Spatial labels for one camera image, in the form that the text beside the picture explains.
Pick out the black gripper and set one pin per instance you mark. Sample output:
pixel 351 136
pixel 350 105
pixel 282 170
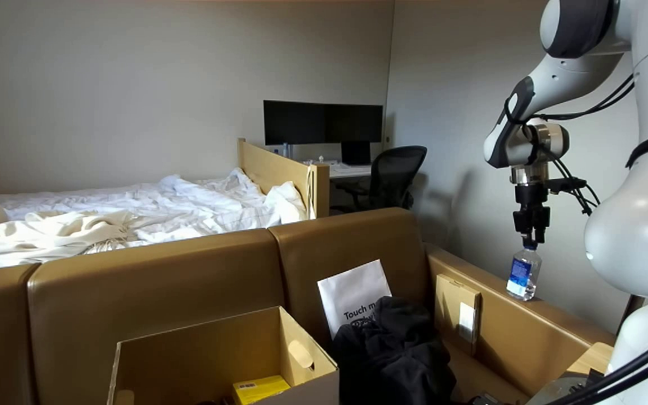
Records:
pixel 531 204

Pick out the clear bottle with blue label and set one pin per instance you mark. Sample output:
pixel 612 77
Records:
pixel 524 273

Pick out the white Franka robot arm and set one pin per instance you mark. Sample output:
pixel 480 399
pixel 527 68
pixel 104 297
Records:
pixel 641 226

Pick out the black office chair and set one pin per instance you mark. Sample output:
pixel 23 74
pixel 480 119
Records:
pixel 393 171

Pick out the dark grey crumpled clothing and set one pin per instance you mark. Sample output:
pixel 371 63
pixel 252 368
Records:
pixel 395 352

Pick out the white paper sheet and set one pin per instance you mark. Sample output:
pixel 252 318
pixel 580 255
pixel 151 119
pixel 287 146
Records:
pixel 354 289

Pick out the white desk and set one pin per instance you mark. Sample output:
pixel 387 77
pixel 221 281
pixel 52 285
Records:
pixel 347 170

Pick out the black computer monitor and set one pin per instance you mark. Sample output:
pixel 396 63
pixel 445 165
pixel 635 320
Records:
pixel 317 122

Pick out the yellow book with barcode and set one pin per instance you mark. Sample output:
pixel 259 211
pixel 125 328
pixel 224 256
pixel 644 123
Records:
pixel 261 390

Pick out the white crumpled bedsheet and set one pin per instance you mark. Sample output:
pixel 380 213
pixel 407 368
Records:
pixel 189 203

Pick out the cream crumpled blanket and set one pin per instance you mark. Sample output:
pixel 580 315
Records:
pixel 54 233

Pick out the wooden bed frame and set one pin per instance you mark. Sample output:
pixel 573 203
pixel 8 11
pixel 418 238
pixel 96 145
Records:
pixel 281 170

